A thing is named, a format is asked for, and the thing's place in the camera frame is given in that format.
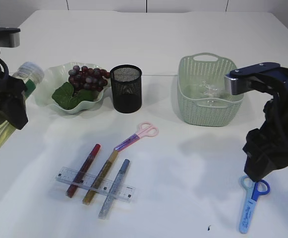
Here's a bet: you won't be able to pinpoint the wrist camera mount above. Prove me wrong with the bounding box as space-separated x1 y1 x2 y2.
0 27 20 48
224 62 288 95

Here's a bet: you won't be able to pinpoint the pale green plastic basket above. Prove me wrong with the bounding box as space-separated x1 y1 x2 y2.
177 53 244 127

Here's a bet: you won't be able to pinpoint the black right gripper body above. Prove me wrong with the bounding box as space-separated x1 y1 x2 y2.
243 93 288 171

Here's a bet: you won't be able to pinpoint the clear plastic sheet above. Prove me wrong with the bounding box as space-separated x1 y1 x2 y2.
196 82 224 107

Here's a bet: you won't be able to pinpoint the clear plastic ruler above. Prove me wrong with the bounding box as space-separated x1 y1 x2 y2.
56 167 136 202

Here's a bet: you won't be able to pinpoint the pale green wavy plate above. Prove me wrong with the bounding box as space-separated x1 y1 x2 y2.
33 62 111 114

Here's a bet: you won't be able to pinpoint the blue scissors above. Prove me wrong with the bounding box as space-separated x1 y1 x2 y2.
238 176 270 234

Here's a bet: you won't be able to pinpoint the gold glitter glue pen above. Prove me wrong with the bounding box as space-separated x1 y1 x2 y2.
82 149 118 205

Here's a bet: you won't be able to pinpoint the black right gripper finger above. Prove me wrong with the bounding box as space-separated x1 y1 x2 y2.
244 155 274 182

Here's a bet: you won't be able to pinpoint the silver glitter glue pen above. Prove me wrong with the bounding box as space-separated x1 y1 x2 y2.
98 159 130 219

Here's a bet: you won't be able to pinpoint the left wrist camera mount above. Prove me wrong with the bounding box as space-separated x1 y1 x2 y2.
0 27 20 48

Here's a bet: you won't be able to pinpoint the yellow tea bottle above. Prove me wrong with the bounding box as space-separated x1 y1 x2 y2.
0 62 44 148

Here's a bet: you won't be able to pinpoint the red artificial grape bunch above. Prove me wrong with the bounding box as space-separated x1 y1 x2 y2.
52 65 112 110

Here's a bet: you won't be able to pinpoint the pink purple scissors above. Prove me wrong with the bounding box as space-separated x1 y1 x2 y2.
114 121 159 152

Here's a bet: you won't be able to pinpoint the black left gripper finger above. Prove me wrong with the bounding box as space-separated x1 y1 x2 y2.
1 76 28 130

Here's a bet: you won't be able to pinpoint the black mesh pen holder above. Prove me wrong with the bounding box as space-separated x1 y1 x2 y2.
110 64 142 114

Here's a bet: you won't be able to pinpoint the red glitter glue pen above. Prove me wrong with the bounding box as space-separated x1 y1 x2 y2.
66 144 101 198

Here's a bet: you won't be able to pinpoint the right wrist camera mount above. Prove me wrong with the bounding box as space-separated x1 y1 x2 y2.
224 62 288 95

